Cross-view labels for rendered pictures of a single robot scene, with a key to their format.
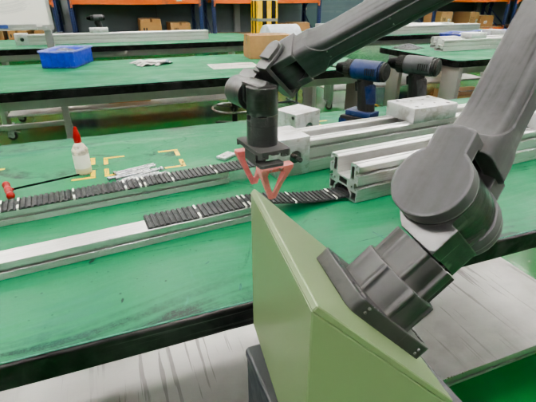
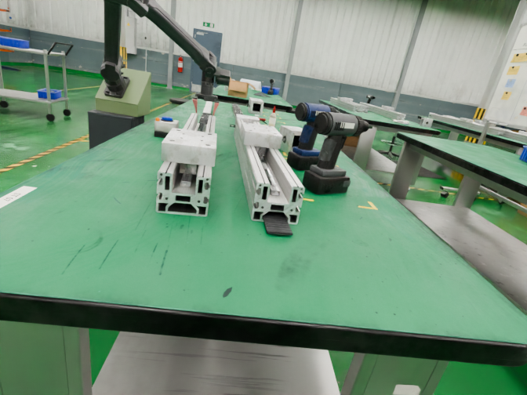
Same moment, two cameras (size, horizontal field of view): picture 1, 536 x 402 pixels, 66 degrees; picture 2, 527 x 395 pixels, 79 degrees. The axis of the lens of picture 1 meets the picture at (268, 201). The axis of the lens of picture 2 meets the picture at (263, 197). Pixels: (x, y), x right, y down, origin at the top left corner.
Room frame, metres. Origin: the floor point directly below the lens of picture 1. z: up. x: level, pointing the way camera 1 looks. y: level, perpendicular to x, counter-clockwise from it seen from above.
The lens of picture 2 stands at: (1.48, -1.39, 1.07)
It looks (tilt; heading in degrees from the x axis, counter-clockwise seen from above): 21 degrees down; 105
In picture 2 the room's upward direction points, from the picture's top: 10 degrees clockwise
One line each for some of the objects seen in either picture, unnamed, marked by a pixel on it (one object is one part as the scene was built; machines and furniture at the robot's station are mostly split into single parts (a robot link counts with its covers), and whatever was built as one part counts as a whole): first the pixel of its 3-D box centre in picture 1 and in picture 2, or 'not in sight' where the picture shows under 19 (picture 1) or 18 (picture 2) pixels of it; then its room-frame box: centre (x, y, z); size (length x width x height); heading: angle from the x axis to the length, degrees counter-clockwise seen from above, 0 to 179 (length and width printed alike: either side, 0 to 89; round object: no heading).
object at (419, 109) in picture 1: (420, 113); (259, 139); (1.17, -0.44, 0.87); 0.16 x 0.11 x 0.07; 116
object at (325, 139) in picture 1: (417, 130); (256, 154); (1.17, -0.44, 0.82); 0.80 x 0.10 x 0.09; 116
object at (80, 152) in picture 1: (79, 150); (273, 116); (0.95, 0.46, 0.84); 0.04 x 0.04 x 0.12
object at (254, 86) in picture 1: (260, 99); (209, 77); (0.74, 0.01, 1.01); 0.07 x 0.06 x 0.07; 30
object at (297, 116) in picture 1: (299, 125); (290, 139); (1.20, -0.09, 0.83); 0.11 x 0.10 x 0.10; 41
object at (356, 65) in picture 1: (355, 95); (318, 137); (1.33, -0.28, 0.89); 0.20 x 0.08 x 0.22; 48
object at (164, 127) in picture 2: not in sight; (169, 128); (0.77, -0.32, 0.81); 0.10 x 0.08 x 0.06; 26
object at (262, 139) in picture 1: (262, 132); (206, 90); (0.74, 0.01, 0.95); 0.10 x 0.07 x 0.07; 27
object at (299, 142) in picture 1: (285, 152); (243, 127); (0.96, -0.04, 0.83); 0.12 x 0.09 x 0.10; 26
